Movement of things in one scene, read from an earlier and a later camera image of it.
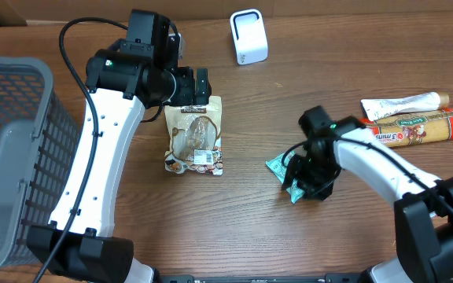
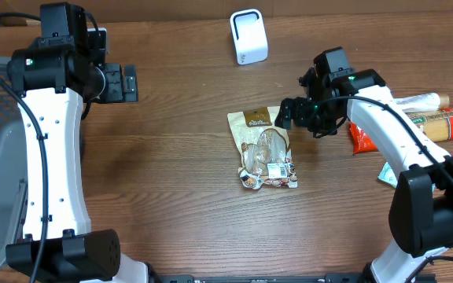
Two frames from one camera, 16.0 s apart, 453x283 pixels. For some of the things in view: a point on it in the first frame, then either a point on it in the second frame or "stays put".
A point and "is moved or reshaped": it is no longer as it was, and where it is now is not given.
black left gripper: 194,89 -> 117,83
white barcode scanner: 249,36 stays put
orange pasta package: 420,126 stays put
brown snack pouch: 196,133 -> 265,150
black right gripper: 310,178 -> 296,108
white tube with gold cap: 375,108 stays put
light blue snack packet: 276,165 is moved or reshaped
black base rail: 328,278 stays put
